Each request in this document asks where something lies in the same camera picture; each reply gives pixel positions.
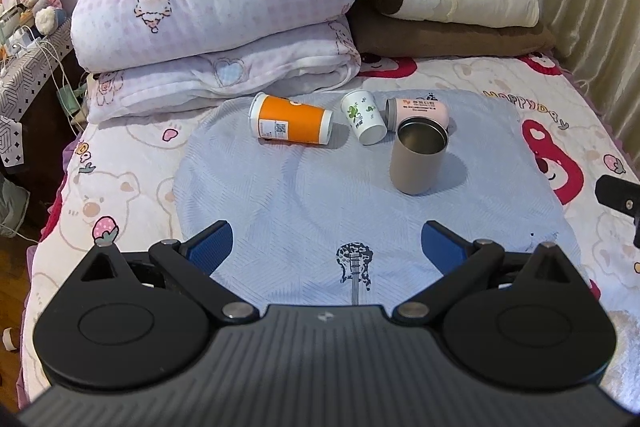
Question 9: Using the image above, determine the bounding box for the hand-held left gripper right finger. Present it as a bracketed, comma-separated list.
[394, 220, 587, 325]

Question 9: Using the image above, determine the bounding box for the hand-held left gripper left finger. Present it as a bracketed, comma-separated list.
[72, 220, 261, 325]

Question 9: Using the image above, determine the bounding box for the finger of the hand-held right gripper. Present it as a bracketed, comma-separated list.
[594, 175, 640, 249]

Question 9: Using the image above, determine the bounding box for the pink cup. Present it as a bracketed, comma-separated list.
[384, 96, 451, 132]

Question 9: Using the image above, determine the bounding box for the orange paper cup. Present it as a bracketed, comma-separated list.
[249, 92, 334, 146]

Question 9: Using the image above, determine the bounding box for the white cup with green print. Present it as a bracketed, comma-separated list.
[341, 89, 388, 144]

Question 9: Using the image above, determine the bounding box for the beige metal cup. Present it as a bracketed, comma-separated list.
[390, 117, 449, 196]

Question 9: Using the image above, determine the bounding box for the light blue guitar print mat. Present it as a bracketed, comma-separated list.
[172, 89, 583, 308]

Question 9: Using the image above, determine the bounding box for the bear print bedsheet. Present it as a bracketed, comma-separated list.
[17, 54, 640, 413]

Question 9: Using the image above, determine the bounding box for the beige curtain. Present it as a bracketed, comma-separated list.
[542, 0, 640, 148]

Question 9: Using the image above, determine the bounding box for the dark wooden nightstand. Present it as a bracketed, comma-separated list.
[0, 52, 86, 228]

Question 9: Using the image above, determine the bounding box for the green cloth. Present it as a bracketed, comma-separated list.
[56, 84, 87, 118]

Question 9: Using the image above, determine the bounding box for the grey-green cloth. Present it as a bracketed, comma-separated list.
[0, 179, 31, 238]

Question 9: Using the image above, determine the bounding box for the brown folded blanket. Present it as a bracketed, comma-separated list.
[347, 2, 557, 60]

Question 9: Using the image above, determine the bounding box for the pink checked folded quilt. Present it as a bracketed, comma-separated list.
[70, 0, 365, 124]

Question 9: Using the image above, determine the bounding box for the bedside table with cloth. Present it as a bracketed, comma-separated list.
[0, 19, 76, 168]

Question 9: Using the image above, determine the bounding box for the white charger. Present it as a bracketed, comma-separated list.
[10, 29, 36, 55]

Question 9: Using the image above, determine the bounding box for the white cable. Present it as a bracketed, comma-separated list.
[37, 38, 76, 118]

